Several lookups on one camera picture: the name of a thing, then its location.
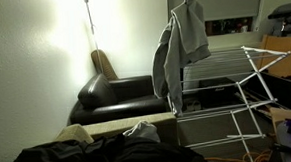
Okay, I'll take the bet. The grey hooded sweatshirt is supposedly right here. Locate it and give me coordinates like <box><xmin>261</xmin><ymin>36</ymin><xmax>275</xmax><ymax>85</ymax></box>
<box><xmin>147</xmin><ymin>0</ymin><xmax>215</xmax><ymax>119</ymax></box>

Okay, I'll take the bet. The black padded bench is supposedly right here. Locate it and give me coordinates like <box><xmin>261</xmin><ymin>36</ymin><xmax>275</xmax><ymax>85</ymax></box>
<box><xmin>267</xmin><ymin>1</ymin><xmax>291</xmax><ymax>38</ymax></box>

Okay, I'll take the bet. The white clothes drying rack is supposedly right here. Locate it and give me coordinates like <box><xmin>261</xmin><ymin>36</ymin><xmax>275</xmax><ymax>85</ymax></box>
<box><xmin>163</xmin><ymin>42</ymin><xmax>291</xmax><ymax>162</ymax></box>

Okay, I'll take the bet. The black amplifier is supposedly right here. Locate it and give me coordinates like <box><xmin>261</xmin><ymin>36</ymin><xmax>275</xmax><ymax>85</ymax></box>
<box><xmin>198</xmin><ymin>76</ymin><xmax>240</xmax><ymax>109</ymax></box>

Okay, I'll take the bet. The wooden board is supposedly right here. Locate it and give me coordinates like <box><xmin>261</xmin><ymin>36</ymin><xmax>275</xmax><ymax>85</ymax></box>
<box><xmin>259</xmin><ymin>32</ymin><xmax>291</xmax><ymax>88</ymax></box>

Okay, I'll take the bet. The white slipper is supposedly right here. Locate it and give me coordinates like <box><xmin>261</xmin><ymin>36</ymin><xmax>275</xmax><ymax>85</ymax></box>
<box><xmin>192</xmin><ymin>99</ymin><xmax>202</xmax><ymax>112</ymax></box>
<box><xmin>185</xmin><ymin>100</ymin><xmax>195</xmax><ymax>112</ymax></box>

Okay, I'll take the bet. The black leather armchair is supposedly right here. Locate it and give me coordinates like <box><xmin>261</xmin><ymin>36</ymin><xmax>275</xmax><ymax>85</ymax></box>
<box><xmin>67</xmin><ymin>69</ymin><xmax>171</xmax><ymax>127</ymax></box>

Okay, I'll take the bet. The black low cabinet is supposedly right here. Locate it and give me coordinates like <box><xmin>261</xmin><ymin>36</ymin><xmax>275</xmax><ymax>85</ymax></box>
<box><xmin>243</xmin><ymin>68</ymin><xmax>291</xmax><ymax>118</ymax></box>

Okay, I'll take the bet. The small light grey garment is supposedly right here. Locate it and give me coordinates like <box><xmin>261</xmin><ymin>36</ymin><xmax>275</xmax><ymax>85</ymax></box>
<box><xmin>122</xmin><ymin>119</ymin><xmax>162</xmax><ymax>145</ymax></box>

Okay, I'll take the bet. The cardboard box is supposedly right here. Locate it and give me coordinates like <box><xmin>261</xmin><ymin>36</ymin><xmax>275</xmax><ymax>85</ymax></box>
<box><xmin>269</xmin><ymin>105</ymin><xmax>291</xmax><ymax>162</ymax></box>

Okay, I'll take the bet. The black clothes pile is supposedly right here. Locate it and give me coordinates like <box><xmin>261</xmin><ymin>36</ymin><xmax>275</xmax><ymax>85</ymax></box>
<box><xmin>0</xmin><ymin>129</ymin><xmax>211</xmax><ymax>162</ymax></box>

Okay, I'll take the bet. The orange extension cable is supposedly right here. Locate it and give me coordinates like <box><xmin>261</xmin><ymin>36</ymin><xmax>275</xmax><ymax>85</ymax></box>
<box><xmin>203</xmin><ymin>149</ymin><xmax>274</xmax><ymax>162</ymax></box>

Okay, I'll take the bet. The black handled tool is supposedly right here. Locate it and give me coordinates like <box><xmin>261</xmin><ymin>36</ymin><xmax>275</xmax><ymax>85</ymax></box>
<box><xmin>272</xmin><ymin>142</ymin><xmax>291</xmax><ymax>158</ymax></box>

